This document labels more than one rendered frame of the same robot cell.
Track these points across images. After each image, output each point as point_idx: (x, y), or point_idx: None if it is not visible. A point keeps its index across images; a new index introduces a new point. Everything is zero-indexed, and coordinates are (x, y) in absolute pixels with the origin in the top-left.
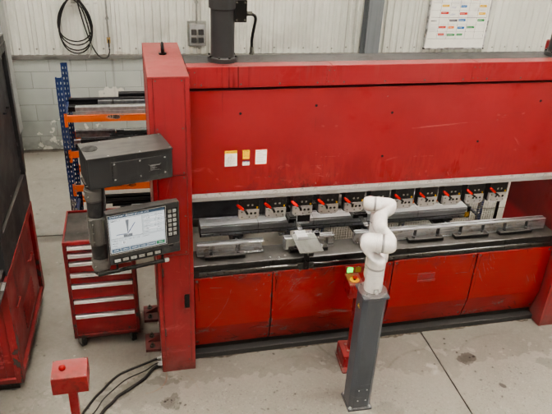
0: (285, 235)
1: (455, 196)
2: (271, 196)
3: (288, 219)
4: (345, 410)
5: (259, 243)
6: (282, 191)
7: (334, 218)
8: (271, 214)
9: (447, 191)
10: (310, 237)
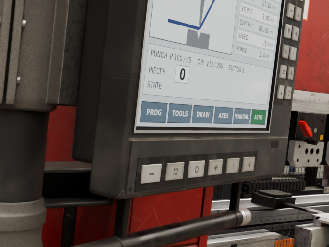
0: (299, 225)
1: None
2: (305, 110)
3: (275, 200)
4: None
5: (271, 241)
6: (321, 100)
7: (325, 206)
8: (301, 159)
9: None
10: None
